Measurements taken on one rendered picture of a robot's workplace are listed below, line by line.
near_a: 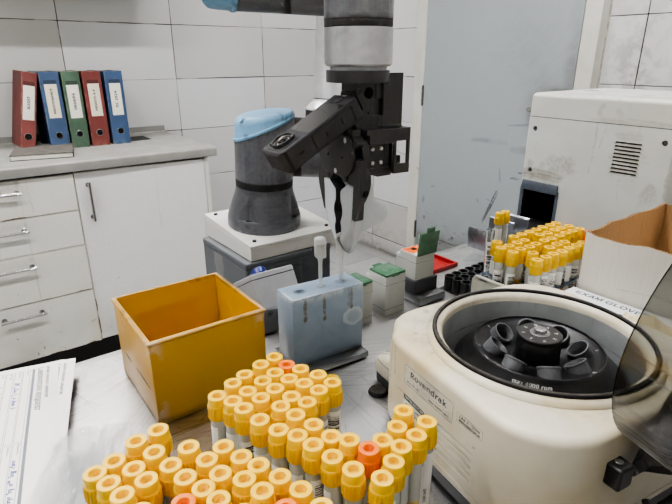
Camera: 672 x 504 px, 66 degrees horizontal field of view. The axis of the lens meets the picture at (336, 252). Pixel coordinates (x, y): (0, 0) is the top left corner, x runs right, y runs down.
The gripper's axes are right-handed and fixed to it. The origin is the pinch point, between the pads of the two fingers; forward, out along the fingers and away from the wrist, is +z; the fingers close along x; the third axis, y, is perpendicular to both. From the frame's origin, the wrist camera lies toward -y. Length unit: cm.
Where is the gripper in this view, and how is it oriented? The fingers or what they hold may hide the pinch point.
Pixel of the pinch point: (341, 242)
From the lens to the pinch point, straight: 63.9
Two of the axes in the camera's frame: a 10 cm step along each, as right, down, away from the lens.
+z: 0.0, 9.4, 3.5
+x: -5.3, -3.0, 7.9
